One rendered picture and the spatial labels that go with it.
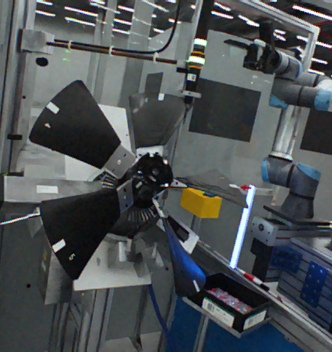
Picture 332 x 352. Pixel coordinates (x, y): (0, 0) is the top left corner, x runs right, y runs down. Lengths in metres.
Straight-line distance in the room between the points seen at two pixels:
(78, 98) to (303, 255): 1.15
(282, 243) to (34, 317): 1.26
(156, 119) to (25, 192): 0.47
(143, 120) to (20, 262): 0.98
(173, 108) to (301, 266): 0.90
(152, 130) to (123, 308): 1.28
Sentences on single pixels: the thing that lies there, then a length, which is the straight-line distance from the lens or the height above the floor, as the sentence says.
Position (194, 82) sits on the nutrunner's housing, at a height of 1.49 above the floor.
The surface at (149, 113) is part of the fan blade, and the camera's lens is 1.26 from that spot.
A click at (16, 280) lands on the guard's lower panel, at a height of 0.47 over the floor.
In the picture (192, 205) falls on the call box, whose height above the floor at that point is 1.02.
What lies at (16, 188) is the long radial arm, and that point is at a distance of 1.09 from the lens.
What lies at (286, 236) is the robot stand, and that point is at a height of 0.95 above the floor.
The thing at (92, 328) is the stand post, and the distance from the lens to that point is 1.39.
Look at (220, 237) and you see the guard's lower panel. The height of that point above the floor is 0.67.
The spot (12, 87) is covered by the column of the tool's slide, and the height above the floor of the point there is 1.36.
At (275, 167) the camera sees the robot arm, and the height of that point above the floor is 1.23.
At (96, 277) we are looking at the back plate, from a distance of 1.20.
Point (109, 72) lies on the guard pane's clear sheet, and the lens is 1.79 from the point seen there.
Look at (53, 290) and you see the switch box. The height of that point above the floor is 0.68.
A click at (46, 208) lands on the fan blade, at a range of 0.91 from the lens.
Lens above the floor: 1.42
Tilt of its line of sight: 11 degrees down
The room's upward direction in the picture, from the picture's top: 11 degrees clockwise
